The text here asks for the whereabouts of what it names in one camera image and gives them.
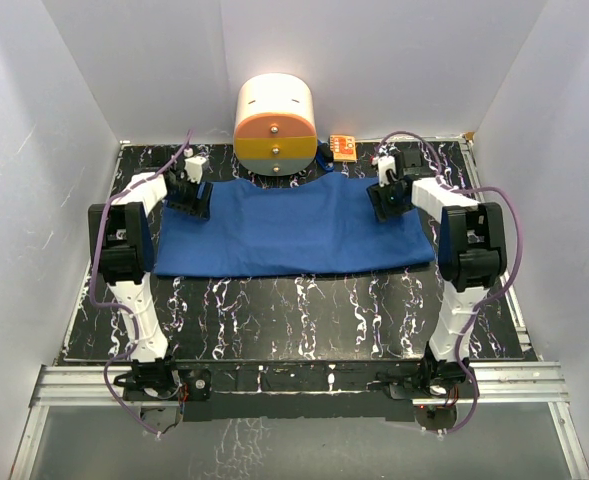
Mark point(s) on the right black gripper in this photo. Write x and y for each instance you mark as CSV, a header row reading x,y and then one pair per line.
x,y
384,209

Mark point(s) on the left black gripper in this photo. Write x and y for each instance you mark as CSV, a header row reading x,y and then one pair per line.
x,y
203,199

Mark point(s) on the blue surgical cloth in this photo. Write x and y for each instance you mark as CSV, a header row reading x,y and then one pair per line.
x,y
326,226

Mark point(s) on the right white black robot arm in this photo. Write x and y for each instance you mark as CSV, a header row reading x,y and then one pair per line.
x,y
471,257

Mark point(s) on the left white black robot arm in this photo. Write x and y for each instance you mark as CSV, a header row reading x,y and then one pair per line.
x,y
123,256

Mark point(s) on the small orange spiral notebook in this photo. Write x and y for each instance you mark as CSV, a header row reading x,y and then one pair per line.
x,y
343,148

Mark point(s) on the blue black clip tool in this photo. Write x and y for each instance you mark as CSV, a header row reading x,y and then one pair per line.
x,y
324,157

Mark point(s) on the round three-drawer storage box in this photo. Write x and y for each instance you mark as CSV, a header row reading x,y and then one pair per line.
x,y
275,132

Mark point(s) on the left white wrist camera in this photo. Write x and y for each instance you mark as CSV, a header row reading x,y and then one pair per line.
x,y
195,166

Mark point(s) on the aluminium frame rail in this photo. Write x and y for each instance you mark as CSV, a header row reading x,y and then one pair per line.
x,y
520,428

